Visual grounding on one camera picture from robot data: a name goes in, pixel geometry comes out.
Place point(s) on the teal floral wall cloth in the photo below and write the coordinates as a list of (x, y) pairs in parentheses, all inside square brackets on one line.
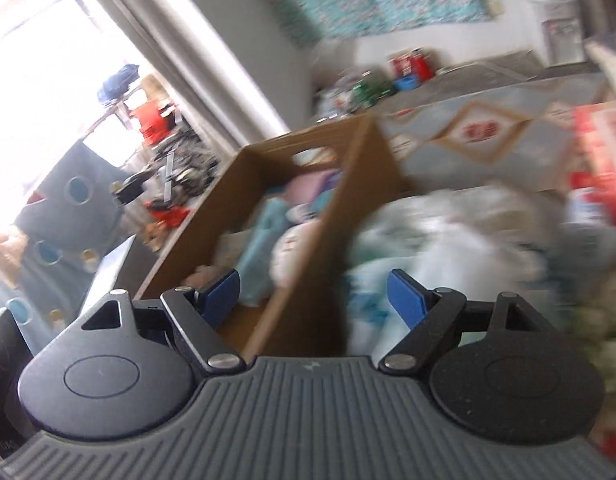
[(378, 0)]

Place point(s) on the grey fabric bin with circles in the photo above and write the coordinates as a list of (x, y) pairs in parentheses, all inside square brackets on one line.
[(63, 210)]

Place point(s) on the light blue towel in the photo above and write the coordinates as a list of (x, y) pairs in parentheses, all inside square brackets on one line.
[(260, 240)]

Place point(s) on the white plastic bag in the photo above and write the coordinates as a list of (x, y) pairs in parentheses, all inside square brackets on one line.
[(453, 250)]

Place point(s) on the white window curtain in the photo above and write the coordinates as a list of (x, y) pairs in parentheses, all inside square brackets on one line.
[(188, 45)]

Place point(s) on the green can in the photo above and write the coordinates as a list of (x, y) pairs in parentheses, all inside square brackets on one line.
[(375, 92)]

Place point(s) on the red thermos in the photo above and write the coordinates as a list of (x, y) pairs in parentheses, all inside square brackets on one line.
[(423, 64)]

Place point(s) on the blue plastic holder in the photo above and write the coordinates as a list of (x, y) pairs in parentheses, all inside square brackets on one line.
[(407, 84)]

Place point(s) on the red and white snack packet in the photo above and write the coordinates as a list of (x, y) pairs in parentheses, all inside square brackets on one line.
[(603, 160)]

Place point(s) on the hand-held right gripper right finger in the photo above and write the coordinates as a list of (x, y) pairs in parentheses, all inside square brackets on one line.
[(405, 297)]

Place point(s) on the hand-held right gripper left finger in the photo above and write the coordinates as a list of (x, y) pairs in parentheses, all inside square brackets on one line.
[(220, 295)]

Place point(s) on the dark blue cloth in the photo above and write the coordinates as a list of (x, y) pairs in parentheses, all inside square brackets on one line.
[(119, 82)]

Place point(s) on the pink plush toy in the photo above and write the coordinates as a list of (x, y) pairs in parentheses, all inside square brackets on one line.
[(308, 187)]

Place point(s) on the grey flat panel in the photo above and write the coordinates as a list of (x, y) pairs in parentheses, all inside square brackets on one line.
[(110, 270)]

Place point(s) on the white round plush toy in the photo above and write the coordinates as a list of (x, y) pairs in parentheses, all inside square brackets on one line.
[(295, 255)]

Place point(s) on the pomegranate print table cover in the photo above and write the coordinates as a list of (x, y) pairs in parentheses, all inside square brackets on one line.
[(513, 125)]

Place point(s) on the red plastic crate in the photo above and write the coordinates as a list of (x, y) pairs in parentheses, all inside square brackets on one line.
[(153, 120)]

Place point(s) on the brown cardboard box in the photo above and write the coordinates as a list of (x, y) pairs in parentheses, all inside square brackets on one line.
[(373, 170)]

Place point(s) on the white water dispenser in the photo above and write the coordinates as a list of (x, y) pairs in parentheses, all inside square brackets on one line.
[(563, 35)]

